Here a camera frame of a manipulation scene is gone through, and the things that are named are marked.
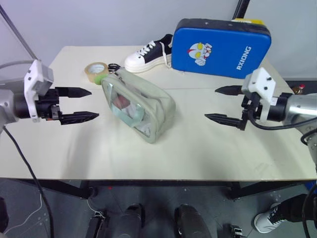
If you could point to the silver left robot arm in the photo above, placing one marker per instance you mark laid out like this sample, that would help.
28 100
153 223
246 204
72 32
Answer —
6 105

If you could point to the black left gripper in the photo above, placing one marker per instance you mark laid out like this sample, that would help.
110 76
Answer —
48 104

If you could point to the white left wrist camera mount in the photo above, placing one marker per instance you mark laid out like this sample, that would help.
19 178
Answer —
34 74

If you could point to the small green tape roll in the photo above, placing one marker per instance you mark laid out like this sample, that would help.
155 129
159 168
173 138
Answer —
98 78

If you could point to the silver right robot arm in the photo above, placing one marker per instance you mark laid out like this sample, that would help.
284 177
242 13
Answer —
299 106

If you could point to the yellow object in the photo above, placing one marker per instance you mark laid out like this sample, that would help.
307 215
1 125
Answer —
250 21

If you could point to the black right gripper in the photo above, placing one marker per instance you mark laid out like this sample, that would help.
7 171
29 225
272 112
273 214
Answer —
251 109

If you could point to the small bottle with red cap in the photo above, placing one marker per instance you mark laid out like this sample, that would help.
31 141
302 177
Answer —
299 89

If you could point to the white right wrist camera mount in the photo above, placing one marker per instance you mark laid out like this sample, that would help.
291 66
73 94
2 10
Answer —
260 81

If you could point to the green transparent pouch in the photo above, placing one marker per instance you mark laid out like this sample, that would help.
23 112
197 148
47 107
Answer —
148 104

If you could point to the person's dark trouser leg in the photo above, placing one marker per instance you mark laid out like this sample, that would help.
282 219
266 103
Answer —
294 205

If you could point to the grey slanted pole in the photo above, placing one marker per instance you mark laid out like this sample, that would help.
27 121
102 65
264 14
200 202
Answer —
18 34

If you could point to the brown packing tape roll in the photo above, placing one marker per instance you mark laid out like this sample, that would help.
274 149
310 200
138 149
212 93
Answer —
89 72

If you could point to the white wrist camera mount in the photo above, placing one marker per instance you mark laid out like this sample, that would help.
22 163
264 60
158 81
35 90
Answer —
34 74
260 81

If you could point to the black metal pole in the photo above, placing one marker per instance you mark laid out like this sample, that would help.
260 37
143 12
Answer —
241 8

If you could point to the person's white and black shoe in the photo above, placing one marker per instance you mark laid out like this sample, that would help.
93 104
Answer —
267 220

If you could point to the black table frame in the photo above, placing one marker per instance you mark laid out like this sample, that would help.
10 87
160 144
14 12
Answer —
161 184

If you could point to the blue cartoon kick pad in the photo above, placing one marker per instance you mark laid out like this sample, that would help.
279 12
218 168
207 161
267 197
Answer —
223 49

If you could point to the white and black sneaker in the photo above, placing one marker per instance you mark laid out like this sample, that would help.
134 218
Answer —
146 58

